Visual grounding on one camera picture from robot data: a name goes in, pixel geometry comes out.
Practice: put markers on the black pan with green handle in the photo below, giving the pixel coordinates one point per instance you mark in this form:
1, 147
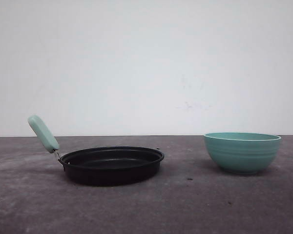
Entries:
101, 166

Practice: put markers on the teal ceramic bowl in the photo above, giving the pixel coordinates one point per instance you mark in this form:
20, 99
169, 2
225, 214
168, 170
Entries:
242, 153

